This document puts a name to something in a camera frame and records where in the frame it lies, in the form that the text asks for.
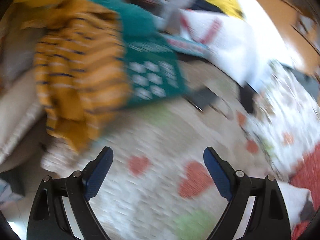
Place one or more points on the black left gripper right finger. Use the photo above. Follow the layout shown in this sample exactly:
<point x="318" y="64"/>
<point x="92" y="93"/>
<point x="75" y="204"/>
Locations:
<point x="256" y="207"/>

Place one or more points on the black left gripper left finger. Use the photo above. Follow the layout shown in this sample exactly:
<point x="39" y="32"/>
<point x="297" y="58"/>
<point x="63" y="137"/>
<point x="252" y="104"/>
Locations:
<point x="48" y="218"/>

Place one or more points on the pale pink knit sweater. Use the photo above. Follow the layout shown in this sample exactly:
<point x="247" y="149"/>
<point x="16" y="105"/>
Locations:
<point x="298" y="202"/>

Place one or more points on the orange floral bedsheet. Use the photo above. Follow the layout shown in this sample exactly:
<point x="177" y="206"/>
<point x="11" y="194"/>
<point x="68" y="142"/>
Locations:
<point x="308" y="177"/>

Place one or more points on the white floral pillow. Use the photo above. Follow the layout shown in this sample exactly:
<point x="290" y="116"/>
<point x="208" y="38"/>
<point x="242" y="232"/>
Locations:
<point x="285" y="121"/>

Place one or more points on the heart patterned quilt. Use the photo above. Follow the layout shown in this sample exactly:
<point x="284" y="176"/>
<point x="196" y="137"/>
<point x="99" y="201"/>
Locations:
<point x="158" y="186"/>

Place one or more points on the dark flat phone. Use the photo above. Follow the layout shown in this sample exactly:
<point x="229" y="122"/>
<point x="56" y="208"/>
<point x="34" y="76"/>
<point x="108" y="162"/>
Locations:
<point x="201" y="98"/>

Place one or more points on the mustard striped garment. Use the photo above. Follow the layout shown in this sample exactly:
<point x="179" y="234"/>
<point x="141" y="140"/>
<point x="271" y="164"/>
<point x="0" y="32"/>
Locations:
<point x="79" y="70"/>

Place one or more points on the teal packaged box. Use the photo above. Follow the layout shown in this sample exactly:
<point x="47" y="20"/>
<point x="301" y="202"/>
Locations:
<point x="151" y="64"/>

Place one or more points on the light blue game box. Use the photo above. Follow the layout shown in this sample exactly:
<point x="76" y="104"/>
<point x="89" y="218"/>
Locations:
<point x="187" y="47"/>

